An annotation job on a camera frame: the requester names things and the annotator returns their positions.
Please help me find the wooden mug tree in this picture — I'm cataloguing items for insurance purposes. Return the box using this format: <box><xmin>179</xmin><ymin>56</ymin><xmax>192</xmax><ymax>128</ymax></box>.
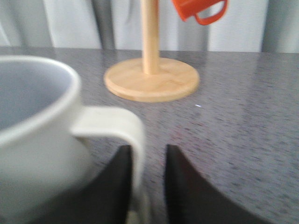
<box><xmin>104</xmin><ymin>0</ymin><xmax>200</xmax><ymax>103</ymax></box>

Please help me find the white HOME mug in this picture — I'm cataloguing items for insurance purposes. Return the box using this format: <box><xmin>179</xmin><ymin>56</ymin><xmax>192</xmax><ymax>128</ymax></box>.
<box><xmin>0</xmin><ymin>56</ymin><xmax>149</xmax><ymax>224</ymax></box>

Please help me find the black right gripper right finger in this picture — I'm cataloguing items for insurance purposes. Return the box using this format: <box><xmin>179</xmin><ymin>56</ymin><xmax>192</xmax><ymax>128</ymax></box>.
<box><xmin>165</xmin><ymin>145</ymin><xmax>266</xmax><ymax>224</ymax></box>

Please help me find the orange enamel mug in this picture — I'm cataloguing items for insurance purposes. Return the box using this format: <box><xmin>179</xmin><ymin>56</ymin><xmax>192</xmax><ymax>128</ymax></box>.
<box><xmin>172</xmin><ymin>0</ymin><xmax>228</xmax><ymax>26</ymax></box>

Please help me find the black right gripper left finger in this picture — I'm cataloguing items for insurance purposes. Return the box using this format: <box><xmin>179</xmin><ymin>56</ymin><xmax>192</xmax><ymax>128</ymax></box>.
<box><xmin>35</xmin><ymin>145</ymin><xmax>131</xmax><ymax>224</ymax></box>

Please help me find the grey curtain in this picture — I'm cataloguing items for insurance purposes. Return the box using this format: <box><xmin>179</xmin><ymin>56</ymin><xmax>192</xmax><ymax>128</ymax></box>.
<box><xmin>0</xmin><ymin>0</ymin><xmax>299</xmax><ymax>53</ymax></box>

